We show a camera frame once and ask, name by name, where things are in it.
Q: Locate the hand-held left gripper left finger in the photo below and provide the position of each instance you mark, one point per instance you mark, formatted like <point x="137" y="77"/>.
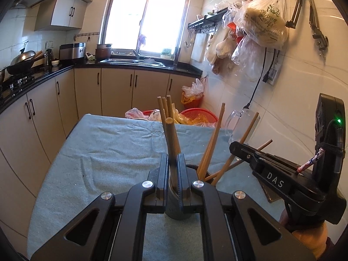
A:
<point x="163" y="174"/>

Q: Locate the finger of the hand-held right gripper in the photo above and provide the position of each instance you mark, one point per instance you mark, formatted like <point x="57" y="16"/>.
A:
<point x="244" y="152"/>

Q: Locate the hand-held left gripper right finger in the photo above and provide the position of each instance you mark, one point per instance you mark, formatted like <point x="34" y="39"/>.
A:
<point x="182" y="174"/>

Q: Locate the dark wooden chopstick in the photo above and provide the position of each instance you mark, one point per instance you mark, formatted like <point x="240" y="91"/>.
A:
<point x="171" y="146"/>

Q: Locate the grey cup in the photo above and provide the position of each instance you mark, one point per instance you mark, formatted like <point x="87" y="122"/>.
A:
<point x="175" y="209"/>

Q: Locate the person's right hand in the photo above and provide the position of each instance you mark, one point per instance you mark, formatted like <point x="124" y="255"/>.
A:
<point x="310" y="239"/>

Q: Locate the glass mug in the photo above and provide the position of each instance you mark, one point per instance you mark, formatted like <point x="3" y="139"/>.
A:
<point x="239" y="125"/>

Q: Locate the black smartphone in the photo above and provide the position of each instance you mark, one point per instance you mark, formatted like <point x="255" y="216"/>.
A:
<point x="267" y="197"/>

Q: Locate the red basin with bags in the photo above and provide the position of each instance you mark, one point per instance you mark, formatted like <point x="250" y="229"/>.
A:
<point x="187" y="120"/>

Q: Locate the blue-grey towel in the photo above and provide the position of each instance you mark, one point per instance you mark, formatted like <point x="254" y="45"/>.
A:
<point x="108" y="155"/>

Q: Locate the red plastic basket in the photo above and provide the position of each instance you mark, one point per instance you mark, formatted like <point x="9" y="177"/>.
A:
<point x="201" y="112"/>

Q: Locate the small red basin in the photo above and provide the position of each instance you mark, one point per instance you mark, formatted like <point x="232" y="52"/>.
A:
<point x="149" y="112"/>

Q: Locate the pink plastic bag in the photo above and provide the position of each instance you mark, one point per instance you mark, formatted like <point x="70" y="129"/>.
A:
<point x="134" y="113"/>

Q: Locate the red bin with plastic bags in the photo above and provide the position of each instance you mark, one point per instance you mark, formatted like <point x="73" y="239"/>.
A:
<point x="191" y="98"/>

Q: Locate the beige base cabinets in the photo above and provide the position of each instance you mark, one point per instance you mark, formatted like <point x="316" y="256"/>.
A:
<point x="117" y="92"/>

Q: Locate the clear hanging plastic bag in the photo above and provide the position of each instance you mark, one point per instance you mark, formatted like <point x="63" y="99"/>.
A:
<point x="246" y="54"/>

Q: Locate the black countertop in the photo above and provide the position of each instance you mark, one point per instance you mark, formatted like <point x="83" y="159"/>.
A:
<point x="187" y="70"/>

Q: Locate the hanging bags of dried food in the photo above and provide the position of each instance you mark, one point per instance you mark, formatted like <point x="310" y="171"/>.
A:
<point x="220" y="50"/>

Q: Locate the white cutting board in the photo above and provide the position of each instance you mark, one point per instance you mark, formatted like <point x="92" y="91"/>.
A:
<point x="198" y="47"/>

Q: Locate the steel sink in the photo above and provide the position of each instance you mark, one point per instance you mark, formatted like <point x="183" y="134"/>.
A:
<point x="130" y="63"/>

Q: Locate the dark knife holder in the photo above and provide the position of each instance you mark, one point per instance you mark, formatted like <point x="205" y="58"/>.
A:
<point x="176" y="57"/>

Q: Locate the green packet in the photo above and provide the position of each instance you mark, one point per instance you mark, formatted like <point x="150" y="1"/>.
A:
<point x="166" y="53"/>

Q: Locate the faucet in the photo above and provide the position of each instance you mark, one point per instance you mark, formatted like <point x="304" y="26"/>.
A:
<point x="136" y="54"/>

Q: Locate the large bag with round bread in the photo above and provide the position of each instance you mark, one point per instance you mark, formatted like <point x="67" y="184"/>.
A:
<point x="265" y="21"/>

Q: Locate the brown clay pot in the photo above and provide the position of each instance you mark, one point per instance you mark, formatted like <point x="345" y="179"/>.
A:
<point x="103" y="52"/>

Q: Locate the pink hanging cloth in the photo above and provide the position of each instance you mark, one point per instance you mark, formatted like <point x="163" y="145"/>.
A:
<point x="142" y="39"/>

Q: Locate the small white object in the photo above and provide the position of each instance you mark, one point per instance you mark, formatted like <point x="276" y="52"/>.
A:
<point x="89" y="55"/>

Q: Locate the silver rice cooker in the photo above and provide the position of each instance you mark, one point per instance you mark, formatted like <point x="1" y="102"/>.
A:
<point x="72" y="51"/>

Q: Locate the small white bowl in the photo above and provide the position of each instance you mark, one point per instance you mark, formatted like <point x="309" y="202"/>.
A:
<point x="55" y="63"/>

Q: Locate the window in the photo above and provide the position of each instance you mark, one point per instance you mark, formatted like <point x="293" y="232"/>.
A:
<point x="144" y="19"/>

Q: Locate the black kettle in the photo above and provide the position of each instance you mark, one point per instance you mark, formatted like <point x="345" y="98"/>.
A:
<point x="49" y="56"/>

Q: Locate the gas stove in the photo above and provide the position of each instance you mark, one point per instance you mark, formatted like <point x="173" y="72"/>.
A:
<point x="19" y="83"/>

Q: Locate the wok with steel lid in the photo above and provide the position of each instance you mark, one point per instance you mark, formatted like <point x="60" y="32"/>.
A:
<point x="23" y="59"/>

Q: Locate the white wall device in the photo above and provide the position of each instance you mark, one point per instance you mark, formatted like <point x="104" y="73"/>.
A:
<point x="273" y="72"/>

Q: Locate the black wall shelf rack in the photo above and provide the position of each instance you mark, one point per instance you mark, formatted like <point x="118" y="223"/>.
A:
<point x="206" y="21"/>

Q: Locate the small wall hook rail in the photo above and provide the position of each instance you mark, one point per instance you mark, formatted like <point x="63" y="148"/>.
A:
<point x="85" y="34"/>

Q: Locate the wall socket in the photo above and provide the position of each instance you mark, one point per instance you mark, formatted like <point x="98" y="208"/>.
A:
<point x="49" y="44"/>

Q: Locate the small wall cabinet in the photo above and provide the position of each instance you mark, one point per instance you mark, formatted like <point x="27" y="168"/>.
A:
<point x="62" y="15"/>

